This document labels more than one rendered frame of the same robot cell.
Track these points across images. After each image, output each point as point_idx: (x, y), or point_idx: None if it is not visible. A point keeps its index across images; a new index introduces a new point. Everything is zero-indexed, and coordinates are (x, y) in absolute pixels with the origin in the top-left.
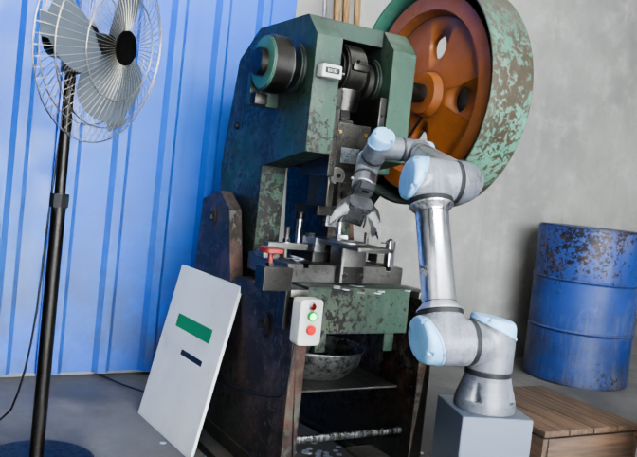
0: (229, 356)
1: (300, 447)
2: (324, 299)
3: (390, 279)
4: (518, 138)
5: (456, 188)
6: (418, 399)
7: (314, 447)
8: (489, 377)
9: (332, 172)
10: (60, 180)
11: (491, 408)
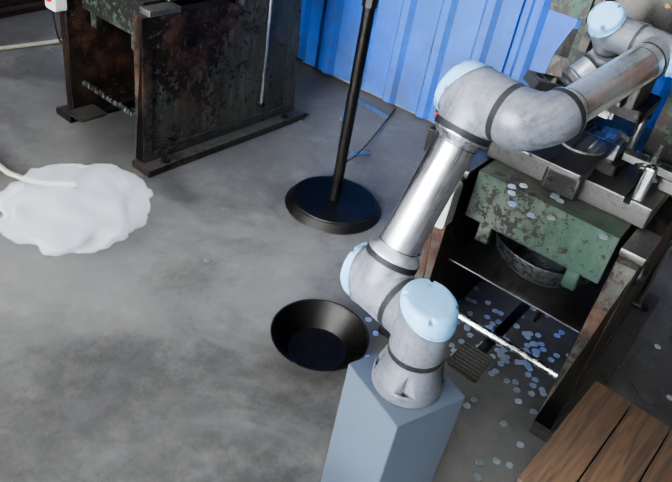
0: None
1: (533, 329)
2: (496, 191)
3: (626, 214)
4: None
5: (480, 123)
6: (572, 360)
7: (544, 338)
8: (388, 351)
9: (584, 46)
10: None
11: (376, 379)
